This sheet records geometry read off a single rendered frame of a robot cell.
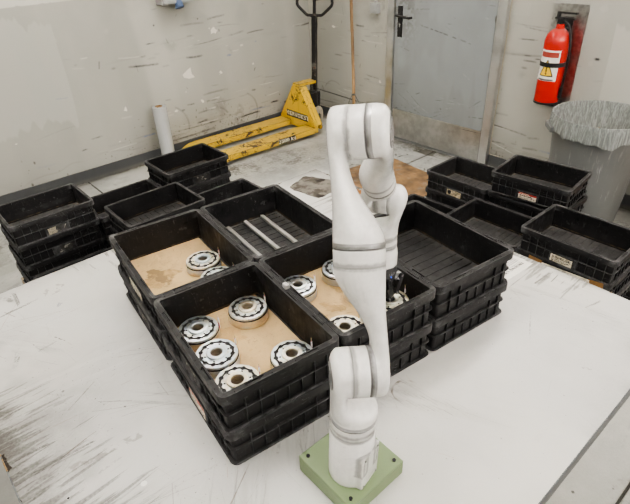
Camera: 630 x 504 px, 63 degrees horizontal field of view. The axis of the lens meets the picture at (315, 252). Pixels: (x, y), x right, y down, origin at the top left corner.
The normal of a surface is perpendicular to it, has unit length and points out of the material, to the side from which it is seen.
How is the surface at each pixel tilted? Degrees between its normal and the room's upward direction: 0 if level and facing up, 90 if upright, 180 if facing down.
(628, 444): 0
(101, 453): 0
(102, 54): 90
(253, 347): 0
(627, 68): 90
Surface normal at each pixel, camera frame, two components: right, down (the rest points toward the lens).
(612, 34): -0.75, 0.38
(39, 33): 0.66, 0.38
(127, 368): -0.04, -0.84
